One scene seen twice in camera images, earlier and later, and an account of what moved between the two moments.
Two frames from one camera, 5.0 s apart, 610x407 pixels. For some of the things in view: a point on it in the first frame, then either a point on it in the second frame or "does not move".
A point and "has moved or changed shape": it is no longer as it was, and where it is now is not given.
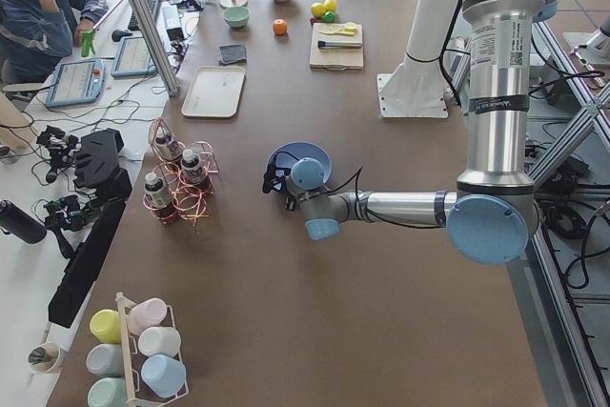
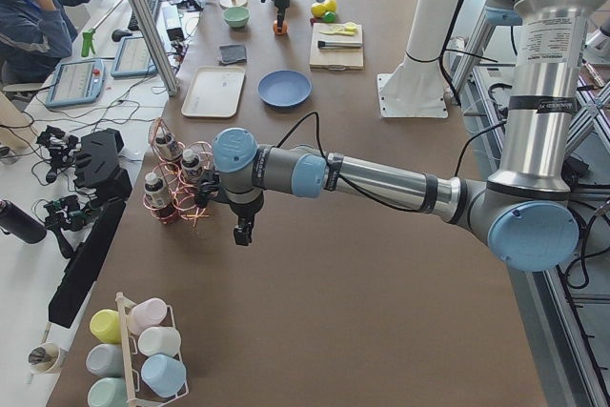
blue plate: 310,151 has moved or changed shape
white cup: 159,339 does not move
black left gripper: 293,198 -> 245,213
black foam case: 97,168 does not move
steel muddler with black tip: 339,44 does not move
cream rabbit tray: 214,91 does not move
